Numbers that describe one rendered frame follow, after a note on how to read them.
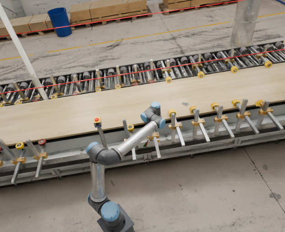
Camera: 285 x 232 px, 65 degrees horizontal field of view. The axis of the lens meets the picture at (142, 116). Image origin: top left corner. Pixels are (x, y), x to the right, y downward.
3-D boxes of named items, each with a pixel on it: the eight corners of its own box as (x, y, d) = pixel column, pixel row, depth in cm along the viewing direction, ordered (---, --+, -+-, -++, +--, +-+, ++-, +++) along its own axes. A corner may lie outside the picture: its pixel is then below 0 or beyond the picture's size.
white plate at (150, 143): (160, 145, 253) (160, 139, 246) (138, 148, 252) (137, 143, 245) (160, 144, 253) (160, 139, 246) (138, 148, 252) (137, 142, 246)
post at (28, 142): (47, 167, 255) (28, 141, 222) (43, 168, 255) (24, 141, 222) (47, 165, 258) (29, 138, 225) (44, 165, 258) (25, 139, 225)
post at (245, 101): (238, 131, 256) (248, 99, 223) (236, 132, 256) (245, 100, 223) (237, 129, 259) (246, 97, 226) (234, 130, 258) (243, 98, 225)
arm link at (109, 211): (112, 230, 191) (108, 223, 179) (99, 217, 200) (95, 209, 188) (125, 217, 198) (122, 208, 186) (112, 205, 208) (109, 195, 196)
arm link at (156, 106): (147, 104, 202) (154, 98, 207) (148, 114, 211) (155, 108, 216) (155, 108, 197) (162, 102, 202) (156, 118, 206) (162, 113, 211)
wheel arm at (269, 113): (282, 130, 222) (283, 128, 220) (279, 130, 222) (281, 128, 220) (263, 107, 249) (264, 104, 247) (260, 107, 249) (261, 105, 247)
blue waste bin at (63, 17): (73, 36, 677) (65, 11, 627) (54, 39, 674) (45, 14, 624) (74, 28, 720) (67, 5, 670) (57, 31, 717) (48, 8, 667)
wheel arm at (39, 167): (39, 179, 225) (37, 176, 222) (36, 179, 225) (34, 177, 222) (47, 145, 256) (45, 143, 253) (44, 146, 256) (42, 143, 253)
